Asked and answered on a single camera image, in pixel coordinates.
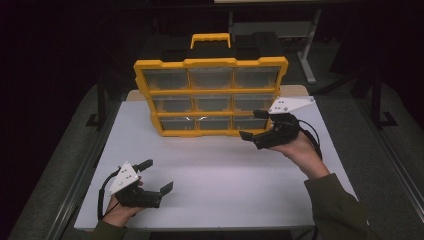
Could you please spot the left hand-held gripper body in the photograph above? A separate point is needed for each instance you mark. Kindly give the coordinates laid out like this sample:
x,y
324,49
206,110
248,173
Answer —
x,y
125,178

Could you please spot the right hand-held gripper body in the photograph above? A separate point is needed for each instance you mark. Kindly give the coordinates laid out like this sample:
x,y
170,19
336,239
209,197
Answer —
x,y
283,133

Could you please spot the clear plastic drawer bin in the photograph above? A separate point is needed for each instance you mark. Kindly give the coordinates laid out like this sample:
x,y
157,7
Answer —
x,y
210,78

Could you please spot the yellow organizer case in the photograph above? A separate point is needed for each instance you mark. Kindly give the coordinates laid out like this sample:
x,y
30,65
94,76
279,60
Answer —
x,y
206,62

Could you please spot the person's right hand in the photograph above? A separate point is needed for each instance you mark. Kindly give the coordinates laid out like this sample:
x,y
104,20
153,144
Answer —
x,y
303,155

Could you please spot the person's left hand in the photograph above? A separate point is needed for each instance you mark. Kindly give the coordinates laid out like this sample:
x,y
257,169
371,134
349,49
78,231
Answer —
x,y
118,215

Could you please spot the black metal stand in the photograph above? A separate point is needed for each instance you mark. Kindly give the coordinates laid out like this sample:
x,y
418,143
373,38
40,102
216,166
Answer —
x,y
376,103
101,106

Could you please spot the grey metal desk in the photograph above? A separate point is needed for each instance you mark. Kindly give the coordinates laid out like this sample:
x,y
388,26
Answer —
x,y
266,29

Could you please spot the set of clear drawers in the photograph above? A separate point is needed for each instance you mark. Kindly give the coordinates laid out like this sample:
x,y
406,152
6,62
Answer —
x,y
166,79

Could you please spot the grey metal rail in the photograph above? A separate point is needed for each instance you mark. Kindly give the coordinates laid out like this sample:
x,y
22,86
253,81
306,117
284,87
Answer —
x,y
396,166
75,193

